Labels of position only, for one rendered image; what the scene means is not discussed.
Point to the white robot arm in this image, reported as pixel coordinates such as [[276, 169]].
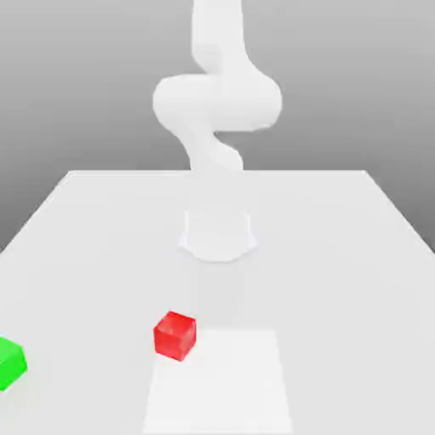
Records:
[[217, 102]]

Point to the small red cube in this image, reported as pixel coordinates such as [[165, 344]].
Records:
[[174, 336]]

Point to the small green cube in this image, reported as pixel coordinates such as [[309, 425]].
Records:
[[10, 363]]

